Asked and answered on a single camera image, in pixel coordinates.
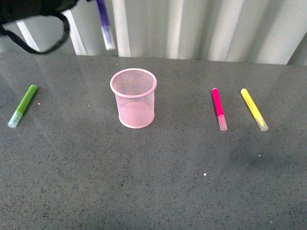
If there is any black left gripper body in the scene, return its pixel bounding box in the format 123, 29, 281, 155
0, 0, 78, 25

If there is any purple marker pen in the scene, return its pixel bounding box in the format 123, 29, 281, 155
96, 0, 116, 50

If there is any pink marker pen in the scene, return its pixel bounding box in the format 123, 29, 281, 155
212, 88, 228, 131

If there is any pink mesh pen cup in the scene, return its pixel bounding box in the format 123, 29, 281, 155
110, 68, 157, 129

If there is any green marker pen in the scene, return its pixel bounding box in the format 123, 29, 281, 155
8, 84, 37, 128

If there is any white pleated curtain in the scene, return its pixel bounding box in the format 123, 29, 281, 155
0, 0, 307, 66

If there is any yellow marker pen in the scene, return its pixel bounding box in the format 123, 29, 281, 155
240, 89, 269, 131

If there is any black cable loop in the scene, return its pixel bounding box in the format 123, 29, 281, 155
0, 11, 71, 55

